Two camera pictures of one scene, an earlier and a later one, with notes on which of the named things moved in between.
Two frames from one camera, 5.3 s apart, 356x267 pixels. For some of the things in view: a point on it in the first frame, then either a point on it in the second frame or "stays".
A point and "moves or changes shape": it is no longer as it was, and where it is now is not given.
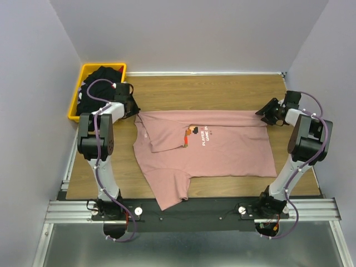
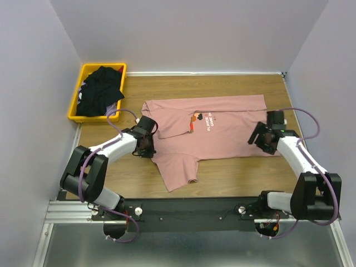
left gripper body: (133, 108) → (148, 151)
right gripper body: (270, 111) → (260, 139)
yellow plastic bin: (88, 69) stays
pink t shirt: (170, 148) moves or changes shape
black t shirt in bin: (98, 90) stays
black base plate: (192, 215) stays
